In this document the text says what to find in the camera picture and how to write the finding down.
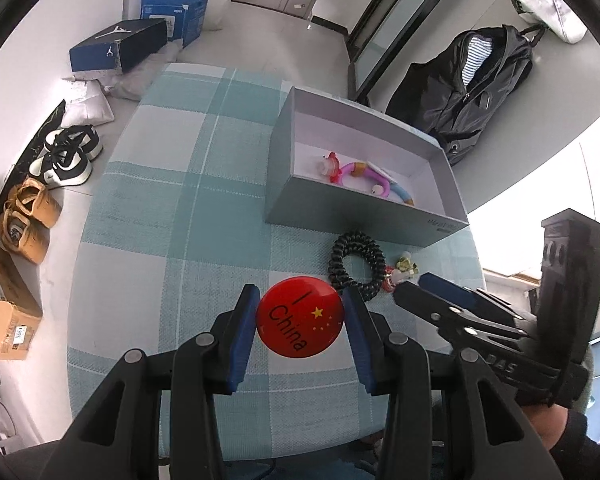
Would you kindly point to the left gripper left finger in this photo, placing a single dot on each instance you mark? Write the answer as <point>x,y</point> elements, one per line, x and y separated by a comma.
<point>211,364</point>

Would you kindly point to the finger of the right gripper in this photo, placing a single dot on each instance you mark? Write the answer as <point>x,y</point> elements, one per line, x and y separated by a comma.
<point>477,301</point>
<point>457,325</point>

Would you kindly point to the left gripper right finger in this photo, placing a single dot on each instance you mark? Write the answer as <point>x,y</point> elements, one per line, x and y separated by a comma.
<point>391,364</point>

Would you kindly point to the red China pin badge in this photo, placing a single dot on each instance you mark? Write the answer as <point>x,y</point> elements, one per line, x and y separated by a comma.
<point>300,317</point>

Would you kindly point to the right human hand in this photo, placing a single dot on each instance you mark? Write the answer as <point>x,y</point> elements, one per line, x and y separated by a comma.
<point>557,427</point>

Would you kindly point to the small cartoon figure charm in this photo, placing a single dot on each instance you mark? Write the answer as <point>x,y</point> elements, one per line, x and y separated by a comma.
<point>405,268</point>

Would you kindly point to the teal plaid tablecloth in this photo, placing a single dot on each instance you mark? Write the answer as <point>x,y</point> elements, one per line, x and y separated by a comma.
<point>174,232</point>

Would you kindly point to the red cartoon charm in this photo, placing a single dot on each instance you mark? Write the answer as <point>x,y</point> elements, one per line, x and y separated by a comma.
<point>329,167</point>

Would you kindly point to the black backpack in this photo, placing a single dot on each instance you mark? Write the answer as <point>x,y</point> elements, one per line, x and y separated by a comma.
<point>453,96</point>

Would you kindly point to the brown cardboard box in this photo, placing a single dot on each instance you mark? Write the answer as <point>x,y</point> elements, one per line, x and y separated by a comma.
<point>20,314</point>

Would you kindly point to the grey cardboard box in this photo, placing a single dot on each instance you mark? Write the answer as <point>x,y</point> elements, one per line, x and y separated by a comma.
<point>397,184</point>

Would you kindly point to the tan shoe pair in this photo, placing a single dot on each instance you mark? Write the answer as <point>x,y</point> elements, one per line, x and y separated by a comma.
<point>29,212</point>

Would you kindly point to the black white sneaker pair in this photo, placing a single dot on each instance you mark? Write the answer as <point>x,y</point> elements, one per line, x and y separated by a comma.
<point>67,157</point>

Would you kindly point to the white plastic bag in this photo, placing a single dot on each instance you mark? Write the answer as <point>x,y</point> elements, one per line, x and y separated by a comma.
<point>556,15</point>

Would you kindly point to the white pillow bag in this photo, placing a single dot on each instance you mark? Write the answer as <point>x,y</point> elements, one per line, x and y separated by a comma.
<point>85,104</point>

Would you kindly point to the black framed mirror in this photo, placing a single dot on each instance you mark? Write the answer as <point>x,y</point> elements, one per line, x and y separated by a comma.
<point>383,30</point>

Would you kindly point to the dark blue shoe box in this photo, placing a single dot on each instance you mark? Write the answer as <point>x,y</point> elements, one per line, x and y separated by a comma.
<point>119,47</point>

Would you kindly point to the blue cardboard carton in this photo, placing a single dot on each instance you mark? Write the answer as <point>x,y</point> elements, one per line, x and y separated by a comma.
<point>184,18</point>

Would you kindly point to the white shopping bag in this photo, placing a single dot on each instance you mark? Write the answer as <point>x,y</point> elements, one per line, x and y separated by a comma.
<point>215,0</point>

